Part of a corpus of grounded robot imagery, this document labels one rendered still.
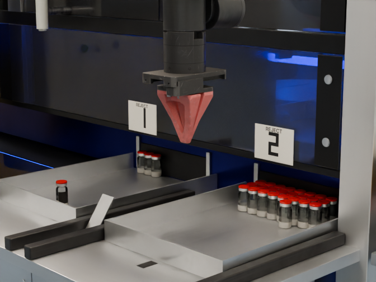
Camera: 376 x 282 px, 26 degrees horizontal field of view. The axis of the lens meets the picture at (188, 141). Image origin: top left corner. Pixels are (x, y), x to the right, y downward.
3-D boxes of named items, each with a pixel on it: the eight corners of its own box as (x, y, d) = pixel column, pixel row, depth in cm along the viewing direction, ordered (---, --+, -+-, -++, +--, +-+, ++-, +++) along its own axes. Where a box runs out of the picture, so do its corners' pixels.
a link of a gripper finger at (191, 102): (226, 141, 114) (227, 74, 111) (190, 149, 109) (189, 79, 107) (192, 134, 118) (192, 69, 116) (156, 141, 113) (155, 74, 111)
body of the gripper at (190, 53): (228, 83, 112) (228, 28, 110) (173, 91, 105) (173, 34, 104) (194, 78, 117) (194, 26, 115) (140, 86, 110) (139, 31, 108)
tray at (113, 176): (132, 168, 179) (132, 152, 178) (217, 191, 160) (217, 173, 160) (-5, 197, 156) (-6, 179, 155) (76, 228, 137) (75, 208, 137)
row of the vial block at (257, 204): (243, 207, 148) (243, 183, 147) (324, 230, 136) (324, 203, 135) (235, 210, 147) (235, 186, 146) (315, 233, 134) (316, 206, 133)
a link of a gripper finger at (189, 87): (215, 144, 112) (215, 75, 110) (177, 152, 107) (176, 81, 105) (181, 136, 117) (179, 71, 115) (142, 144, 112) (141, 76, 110)
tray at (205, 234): (244, 199, 155) (245, 181, 154) (361, 230, 136) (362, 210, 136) (104, 240, 131) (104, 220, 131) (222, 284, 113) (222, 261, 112)
